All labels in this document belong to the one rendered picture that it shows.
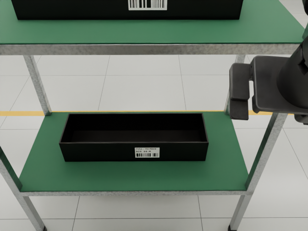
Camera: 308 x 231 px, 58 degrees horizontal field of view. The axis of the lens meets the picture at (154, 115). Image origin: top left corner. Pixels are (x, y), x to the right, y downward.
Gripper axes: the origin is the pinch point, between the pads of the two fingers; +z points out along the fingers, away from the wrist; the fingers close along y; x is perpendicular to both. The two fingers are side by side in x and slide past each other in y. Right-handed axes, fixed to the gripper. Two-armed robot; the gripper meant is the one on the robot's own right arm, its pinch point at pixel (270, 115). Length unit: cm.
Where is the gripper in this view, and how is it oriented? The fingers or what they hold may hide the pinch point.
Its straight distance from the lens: 41.1
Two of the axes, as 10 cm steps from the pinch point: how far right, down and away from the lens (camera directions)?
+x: -0.9, 9.3, -3.6
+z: 0.1, 3.6, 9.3
